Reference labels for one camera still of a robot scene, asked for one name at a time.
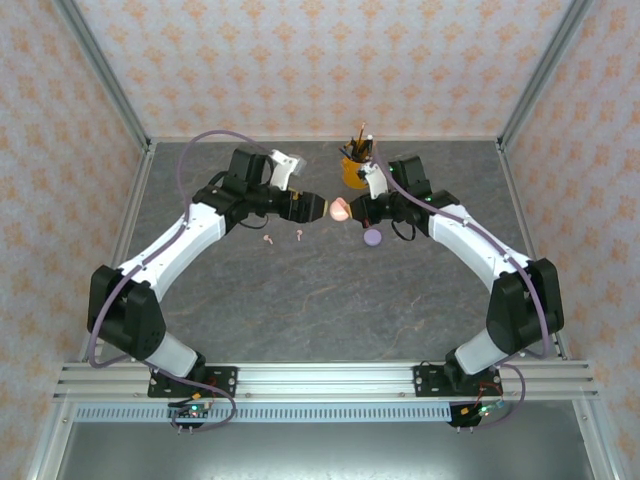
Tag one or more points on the pink earbud charging case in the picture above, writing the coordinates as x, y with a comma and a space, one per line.
339, 210

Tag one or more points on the purple earbud charging case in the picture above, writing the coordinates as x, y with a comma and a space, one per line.
373, 238

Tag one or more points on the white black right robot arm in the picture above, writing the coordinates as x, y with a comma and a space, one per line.
465, 240

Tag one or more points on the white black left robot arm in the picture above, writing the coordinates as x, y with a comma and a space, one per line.
175, 250

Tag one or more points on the yellow pen cup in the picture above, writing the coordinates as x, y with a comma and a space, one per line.
350, 172

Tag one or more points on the blue pen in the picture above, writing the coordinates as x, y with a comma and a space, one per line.
346, 151

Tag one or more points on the white capped black pen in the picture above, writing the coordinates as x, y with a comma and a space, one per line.
368, 142

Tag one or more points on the orange pencil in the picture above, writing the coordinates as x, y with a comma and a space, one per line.
361, 132

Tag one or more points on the grey sheet metal panel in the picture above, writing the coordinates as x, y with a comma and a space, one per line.
325, 452

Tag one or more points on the long aluminium side rail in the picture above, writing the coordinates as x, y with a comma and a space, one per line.
128, 220
523, 220

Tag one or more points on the wide aluminium mounting rail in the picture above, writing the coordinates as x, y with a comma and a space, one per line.
325, 380

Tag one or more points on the aluminium frame post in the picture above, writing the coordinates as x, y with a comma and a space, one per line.
543, 70
105, 70

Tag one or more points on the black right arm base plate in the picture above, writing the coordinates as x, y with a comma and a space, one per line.
425, 382

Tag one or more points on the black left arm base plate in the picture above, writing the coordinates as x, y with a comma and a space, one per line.
227, 382

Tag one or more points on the short aluminium frame leg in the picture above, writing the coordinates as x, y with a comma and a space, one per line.
597, 445
47, 445

